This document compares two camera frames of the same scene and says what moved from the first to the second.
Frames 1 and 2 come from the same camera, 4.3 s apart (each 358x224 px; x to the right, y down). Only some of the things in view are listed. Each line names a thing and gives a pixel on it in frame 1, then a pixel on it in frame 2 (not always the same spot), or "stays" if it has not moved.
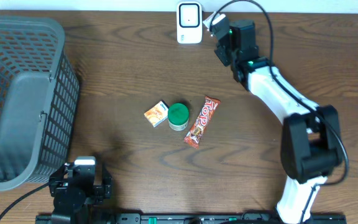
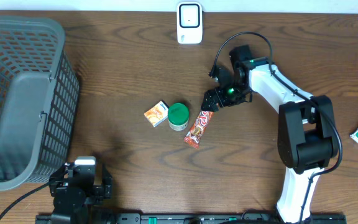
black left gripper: (100, 191) stays
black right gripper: (221, 53) -> (209, 94)
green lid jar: (178, 116) stays
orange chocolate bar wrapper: (196, 131) stays
